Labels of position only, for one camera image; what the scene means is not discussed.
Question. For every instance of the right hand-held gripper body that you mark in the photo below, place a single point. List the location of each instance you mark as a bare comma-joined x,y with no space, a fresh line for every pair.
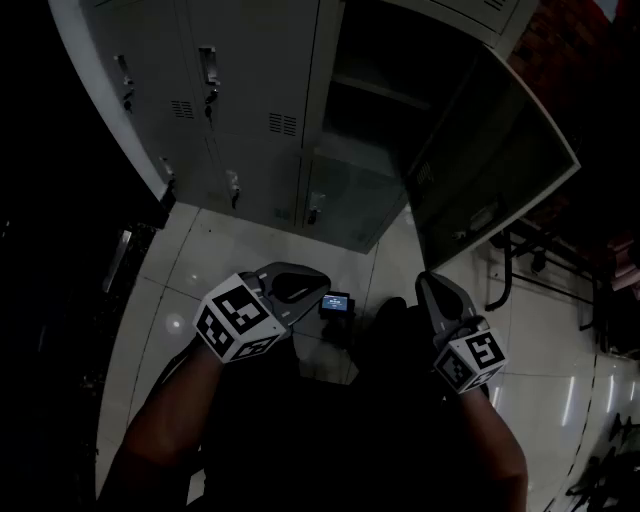
470,357

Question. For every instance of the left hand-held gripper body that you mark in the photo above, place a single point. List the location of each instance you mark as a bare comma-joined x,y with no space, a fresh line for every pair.
235,320

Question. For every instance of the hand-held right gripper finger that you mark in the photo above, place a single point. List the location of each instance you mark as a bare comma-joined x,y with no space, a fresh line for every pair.
470,306
429,302

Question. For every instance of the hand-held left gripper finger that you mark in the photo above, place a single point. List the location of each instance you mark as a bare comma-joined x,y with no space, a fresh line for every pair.
305,270
307,306

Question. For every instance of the grey locker door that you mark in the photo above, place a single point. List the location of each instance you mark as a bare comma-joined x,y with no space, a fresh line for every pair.
500,150

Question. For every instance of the grey metal locker cabinet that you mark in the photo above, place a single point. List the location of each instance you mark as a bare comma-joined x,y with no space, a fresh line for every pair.
250,75

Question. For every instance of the person's right forearm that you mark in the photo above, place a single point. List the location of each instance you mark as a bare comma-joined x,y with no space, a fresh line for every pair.
492,450

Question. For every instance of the person's left forearm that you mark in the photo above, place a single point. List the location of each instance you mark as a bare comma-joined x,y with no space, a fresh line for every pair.
175,415

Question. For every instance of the small device with lit screen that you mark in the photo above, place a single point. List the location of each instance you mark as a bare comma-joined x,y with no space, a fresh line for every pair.
336,302

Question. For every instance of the person's black shoe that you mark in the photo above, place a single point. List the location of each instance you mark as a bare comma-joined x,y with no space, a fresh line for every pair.
392,312

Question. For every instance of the person's black clothing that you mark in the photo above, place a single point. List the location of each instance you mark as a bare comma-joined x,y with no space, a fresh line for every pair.
325,440

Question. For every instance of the pink object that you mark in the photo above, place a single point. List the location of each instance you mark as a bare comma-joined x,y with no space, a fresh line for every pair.
627,265

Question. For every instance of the black door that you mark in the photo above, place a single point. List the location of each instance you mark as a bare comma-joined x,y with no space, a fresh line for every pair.
75,250

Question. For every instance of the black metal frame furniture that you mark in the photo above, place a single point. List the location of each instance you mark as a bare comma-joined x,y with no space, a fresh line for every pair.
545,260

